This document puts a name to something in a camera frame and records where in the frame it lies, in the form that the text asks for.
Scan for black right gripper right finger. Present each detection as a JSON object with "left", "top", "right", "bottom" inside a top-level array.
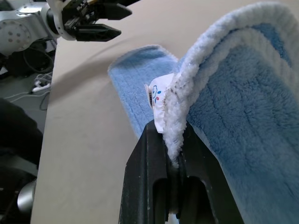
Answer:
[{"left": 178, "top": 123, "right": 245, "bottom": 224}]

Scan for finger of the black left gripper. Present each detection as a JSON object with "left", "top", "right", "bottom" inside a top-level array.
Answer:
[
  {"left": 97, "top": 3, "right": 133, "bottom": 21},
  {"left": 75, "top": 23, "right": 122, "bottom": 42}
]

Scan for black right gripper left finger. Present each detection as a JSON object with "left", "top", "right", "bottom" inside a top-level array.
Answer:
[{"left": 118, "top": 119, "right": 179, "bottom": 224}]

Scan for blue and white fluffy towel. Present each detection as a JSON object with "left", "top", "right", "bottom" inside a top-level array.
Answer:
[{"left": 107, "top": 1, "right": 299, "bottom": 224}]

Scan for silver cylindrical robot part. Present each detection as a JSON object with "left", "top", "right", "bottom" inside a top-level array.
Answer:
[{"left": 17, "top": 179, "right": 37, "bottom": 216}]

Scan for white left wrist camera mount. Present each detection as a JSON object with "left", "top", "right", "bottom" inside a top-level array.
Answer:
[{"left": 46, "top": 0, "right": 79, "bottom": 42}]

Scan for black floor cables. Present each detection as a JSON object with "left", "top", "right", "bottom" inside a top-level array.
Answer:
[{"left": 22, "top": 39, "right": 57, "bottom": 73}]

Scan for white power strip with cables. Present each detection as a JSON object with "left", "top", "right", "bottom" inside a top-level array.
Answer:
[{"left": 30, "top": 74, "right": 52, "bottom": 93}]

